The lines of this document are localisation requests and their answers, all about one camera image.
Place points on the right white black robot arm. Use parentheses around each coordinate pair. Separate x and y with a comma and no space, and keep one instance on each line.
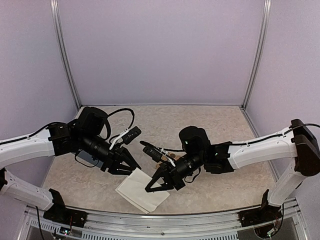
(296,142)

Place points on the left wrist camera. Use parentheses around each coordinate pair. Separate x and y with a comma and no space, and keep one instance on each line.
(125,137)

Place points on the front aluminium frame rail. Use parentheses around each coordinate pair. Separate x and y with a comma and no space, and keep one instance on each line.
(106,225)

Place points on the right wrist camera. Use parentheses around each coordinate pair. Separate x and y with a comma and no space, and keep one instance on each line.
(151,150)

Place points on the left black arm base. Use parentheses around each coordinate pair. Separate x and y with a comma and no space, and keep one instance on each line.
(59,213)

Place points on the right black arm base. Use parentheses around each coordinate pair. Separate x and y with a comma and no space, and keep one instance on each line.
(264,213)

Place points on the round sticker seal sheet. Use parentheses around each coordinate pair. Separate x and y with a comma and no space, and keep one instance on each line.
(166,156)

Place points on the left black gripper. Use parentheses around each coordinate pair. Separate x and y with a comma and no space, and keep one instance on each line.
(114,158)

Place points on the aluminium corner post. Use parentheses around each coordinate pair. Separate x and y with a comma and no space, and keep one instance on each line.
(258,53)
(54,5)

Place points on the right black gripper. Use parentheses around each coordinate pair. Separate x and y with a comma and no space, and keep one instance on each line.
(172,177)

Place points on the blue grey envelope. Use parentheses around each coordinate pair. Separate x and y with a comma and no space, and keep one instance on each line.
(88,160)

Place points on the left aluminium corner post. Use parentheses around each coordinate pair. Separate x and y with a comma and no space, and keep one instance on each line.
(54,5)

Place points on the beige lined letter paper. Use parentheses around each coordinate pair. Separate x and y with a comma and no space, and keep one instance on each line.
(133,190)

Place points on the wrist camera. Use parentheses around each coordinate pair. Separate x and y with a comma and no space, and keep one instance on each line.
(151,150)
(125,137)

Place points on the right aluminium corner post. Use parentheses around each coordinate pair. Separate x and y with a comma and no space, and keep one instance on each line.
(258,53)

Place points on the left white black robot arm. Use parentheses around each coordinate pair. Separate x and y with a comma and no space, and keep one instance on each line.
(87,133)

